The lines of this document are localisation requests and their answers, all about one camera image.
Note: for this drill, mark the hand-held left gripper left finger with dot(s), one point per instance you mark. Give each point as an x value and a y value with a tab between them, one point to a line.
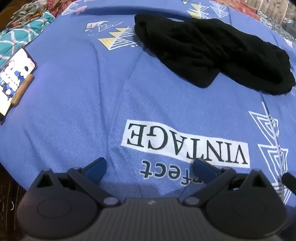
96	171

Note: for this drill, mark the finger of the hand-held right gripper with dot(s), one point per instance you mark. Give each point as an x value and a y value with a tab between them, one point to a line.
290	182

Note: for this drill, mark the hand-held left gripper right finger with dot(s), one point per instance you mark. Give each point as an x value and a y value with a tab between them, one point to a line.
204	171

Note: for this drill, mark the black pants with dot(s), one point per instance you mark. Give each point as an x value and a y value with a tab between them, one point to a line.
208	51

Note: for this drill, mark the blue printed bedsheet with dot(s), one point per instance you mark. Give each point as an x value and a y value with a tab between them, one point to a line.
81	104

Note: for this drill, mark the wooden phone stand stick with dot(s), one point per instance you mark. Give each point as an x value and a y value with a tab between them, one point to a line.
23	90

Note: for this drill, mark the smartphone with lit screen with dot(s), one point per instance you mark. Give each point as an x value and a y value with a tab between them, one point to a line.
13	76

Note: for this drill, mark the teal patterned pillow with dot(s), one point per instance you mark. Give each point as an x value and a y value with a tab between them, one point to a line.
20	39

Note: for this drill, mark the floral scarf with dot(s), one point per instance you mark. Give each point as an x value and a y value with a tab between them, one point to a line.
27	11

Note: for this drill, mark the beige leaf print curtain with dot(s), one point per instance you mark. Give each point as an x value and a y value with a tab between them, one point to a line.
285	8

